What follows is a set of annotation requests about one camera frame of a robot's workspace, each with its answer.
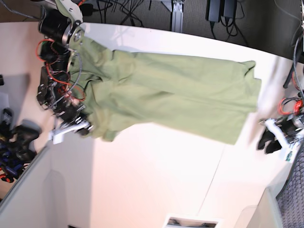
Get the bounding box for black game controller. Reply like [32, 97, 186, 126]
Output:
[9, 125, 39, 163]

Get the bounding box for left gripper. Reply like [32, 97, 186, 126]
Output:
[256, 114, 304, 161]

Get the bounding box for black remote control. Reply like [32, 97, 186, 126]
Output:
[0, 108, 13, 130]

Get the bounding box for white paper sheet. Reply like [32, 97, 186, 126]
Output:
[0, 92, 9, 109]

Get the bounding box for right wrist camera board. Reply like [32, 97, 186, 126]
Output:
[48, 132, 64, 144]

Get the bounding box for grey partition panel right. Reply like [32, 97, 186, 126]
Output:
[234, 188, 283, 228]

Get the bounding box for grey partition panel left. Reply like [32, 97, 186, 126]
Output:
[0, 148, 68, 228]

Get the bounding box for aluminium frame post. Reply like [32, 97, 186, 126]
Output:
[161, 0, 185, 33]

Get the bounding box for green t-shirt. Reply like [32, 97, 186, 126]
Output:
[73, 38, 261, 145]

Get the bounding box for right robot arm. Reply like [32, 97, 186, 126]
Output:
[36, 0, 91, 144]

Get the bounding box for blue orange clamp tools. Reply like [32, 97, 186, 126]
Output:
[0, 140, 25, 183]

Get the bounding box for black power adapter right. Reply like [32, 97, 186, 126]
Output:
[222, 0, 237, 19]

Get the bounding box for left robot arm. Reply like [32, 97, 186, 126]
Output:
[257, 30, 304, 163]

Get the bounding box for black power adapter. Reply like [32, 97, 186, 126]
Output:
[206, 0, 222, 22]
[222, 0, 237, 19]

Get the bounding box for white cable grommet tray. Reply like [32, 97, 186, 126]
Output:
[162, 214, 220, 228]

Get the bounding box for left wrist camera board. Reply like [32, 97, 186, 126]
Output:
[284, 150, 295, 163]

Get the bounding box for black power adapter left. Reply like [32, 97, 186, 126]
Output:
[206, 0, 222, 22]

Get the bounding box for grey partition panel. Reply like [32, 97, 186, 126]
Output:
[234, 188, 283, 228]
[0, 148, 68, 228]

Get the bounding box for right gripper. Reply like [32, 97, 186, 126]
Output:
[50, 105, 94, 137]

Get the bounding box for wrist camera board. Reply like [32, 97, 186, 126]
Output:
[48, 132, 64, 144]
[284, 150, 295, 163]

